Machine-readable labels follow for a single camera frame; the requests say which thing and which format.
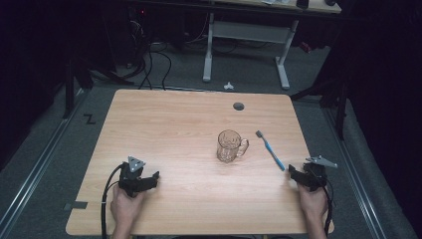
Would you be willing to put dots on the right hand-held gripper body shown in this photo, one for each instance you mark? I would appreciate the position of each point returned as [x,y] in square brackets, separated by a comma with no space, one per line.
[316,172]

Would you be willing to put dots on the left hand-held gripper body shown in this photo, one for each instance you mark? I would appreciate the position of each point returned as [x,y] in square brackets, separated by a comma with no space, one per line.
[130,176]

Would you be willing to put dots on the grey tape strip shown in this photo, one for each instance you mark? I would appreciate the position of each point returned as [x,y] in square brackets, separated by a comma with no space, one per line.
[79,205]

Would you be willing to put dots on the metal floor rail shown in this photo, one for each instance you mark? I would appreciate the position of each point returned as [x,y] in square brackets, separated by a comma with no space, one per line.
[40,166]
[358,179]

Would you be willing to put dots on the small white floor object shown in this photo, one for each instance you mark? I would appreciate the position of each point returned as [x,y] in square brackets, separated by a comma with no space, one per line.
[228,86]

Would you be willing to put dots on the blue toothbrush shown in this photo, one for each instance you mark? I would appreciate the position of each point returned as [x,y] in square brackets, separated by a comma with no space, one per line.
[271,152]

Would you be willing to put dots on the white metal desk frame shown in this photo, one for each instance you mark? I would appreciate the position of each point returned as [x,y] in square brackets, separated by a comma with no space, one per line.
[245,33]

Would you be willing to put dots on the grey round table grommet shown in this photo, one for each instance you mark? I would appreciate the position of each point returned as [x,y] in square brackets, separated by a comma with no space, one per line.
[238,106]

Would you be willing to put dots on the small red object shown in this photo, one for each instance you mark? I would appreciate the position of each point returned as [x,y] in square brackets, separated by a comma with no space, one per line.
[305,47]

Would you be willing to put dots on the person's right hand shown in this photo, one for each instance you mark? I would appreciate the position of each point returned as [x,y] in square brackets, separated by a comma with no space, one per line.
[312,200]

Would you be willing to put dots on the black metal stand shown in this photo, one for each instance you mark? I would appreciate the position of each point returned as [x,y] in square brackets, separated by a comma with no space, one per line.
[71,86]
[335,99]

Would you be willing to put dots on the person's left hand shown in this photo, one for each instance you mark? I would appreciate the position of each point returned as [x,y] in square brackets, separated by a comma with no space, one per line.
[125,207]

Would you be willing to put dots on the clear glass mug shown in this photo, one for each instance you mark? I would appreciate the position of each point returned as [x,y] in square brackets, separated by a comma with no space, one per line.
[229,146]

